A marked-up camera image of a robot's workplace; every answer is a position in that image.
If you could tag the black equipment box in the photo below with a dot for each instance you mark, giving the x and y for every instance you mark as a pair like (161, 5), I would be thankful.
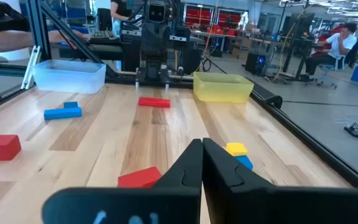
(130, 31)

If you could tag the black computer tower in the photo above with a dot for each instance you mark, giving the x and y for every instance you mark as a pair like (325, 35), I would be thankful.
(256, 63)

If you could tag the person's forearm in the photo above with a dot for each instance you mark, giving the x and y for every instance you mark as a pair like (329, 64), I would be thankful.
(8, 41)

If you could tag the seated person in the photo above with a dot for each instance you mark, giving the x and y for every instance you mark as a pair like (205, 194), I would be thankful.
(340, 43)

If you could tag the white metal bracket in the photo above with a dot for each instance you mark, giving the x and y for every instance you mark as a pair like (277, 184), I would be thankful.
(31, 67)

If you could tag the black aluminium table frame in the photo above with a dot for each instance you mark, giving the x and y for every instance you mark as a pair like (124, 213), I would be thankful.
(306, 137)

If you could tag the person's hand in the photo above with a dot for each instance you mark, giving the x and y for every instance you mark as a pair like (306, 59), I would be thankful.
(70, 35)

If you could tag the black power strip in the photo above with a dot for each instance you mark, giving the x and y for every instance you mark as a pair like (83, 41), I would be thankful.
(352, 131)

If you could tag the small blue wooden block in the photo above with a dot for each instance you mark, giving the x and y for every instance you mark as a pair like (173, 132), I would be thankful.
(70, 104)

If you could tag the standing person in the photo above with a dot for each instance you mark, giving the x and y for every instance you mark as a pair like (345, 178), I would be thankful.
(120, 9)

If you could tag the yellow wooden cube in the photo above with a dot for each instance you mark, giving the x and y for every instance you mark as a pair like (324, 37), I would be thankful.
(236, 148)

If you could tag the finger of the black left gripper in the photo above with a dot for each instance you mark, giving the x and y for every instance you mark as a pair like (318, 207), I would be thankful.
(140, 76)
(167, 77)

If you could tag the blue wooden cube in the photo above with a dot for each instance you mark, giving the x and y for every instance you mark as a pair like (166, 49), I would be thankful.
(245, 161)

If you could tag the black clamp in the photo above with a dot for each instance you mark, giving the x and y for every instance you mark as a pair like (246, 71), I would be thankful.
(273, 101)

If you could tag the red storage bin shelf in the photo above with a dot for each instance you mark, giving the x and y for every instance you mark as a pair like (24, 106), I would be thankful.
(213, 18)

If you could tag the office chair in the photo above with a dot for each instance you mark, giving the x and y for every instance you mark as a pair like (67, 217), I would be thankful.
(332, 67)

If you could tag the long red wooden block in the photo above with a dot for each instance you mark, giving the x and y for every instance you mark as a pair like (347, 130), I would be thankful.
(154, 102)

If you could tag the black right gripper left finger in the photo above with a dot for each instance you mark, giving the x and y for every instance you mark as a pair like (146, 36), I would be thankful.
(172, 205)

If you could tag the yellow plastic bin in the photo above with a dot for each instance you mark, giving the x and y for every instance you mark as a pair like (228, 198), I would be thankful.
(222, 88)

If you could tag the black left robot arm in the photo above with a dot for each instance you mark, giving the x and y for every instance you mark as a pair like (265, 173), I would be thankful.
(186, 54)

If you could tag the long blue wooden block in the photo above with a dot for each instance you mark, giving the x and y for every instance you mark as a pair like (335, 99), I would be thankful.
(62, 113)

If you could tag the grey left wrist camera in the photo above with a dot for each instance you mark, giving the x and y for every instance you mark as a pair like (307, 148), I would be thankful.
(156, 12)

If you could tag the clear plastic bin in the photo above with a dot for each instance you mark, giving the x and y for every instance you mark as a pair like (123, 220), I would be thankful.
(68, 77)

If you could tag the black keyboard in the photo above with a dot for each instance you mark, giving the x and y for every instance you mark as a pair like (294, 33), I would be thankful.
(102, 36)

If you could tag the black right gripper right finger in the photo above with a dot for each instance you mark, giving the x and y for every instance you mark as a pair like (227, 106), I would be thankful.
(259, 205)

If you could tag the red wooden cube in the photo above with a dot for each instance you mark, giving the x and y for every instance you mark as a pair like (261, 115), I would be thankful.
(3, 147)

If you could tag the black computer monitor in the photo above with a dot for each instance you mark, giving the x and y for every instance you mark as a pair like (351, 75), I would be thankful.
(104, 18)

